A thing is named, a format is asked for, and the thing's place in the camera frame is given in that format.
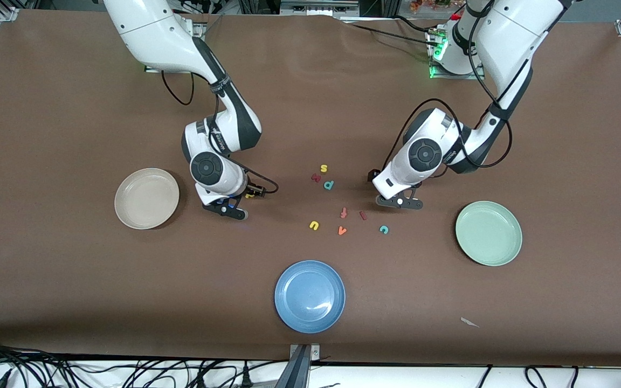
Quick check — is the dark aluminium profile post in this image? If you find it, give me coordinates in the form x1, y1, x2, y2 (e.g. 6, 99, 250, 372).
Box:
282, 345, 312, 388

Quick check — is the brown table cover sheet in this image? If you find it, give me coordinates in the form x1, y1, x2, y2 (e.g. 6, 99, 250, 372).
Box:
0, 8, 621, 368

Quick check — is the silver background device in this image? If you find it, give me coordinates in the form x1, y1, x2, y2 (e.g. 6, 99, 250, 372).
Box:
280, 0, 360, 16

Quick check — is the silver metal bracket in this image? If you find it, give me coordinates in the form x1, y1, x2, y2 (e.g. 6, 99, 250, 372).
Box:
289, 343, 321, 363

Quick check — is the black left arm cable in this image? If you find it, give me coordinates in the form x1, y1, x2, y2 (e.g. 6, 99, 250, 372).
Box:
382, 0, 514, 174

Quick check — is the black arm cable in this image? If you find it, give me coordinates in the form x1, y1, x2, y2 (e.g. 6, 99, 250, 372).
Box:
382, 0, 514, 174
161, 69, 279, 195

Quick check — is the black cable on table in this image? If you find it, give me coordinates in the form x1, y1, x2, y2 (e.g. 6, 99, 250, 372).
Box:
349, 23, 433, 46
394, 15, 438, 34

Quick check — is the beige brown plate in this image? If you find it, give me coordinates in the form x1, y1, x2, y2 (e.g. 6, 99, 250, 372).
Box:
114, 168, 180, 230

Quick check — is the blue plate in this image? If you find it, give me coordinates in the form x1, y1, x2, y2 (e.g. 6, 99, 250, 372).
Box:
274, 260, 346, 334

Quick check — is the green plate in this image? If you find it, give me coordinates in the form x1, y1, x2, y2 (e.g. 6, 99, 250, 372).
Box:
455, 201, 523, 267

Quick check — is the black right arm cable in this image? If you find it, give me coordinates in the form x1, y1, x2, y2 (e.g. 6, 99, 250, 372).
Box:
161, 69, 279, 195

